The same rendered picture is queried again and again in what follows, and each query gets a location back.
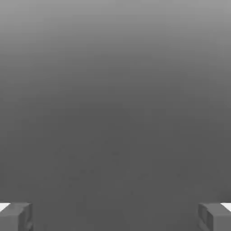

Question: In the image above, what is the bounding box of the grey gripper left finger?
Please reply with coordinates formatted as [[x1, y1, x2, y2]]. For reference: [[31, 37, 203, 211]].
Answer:
[[0, 202, 34, 231]]

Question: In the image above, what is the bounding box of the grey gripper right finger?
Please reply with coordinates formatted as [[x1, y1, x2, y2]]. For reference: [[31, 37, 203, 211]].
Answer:
[[197, 202, 231, 231]]

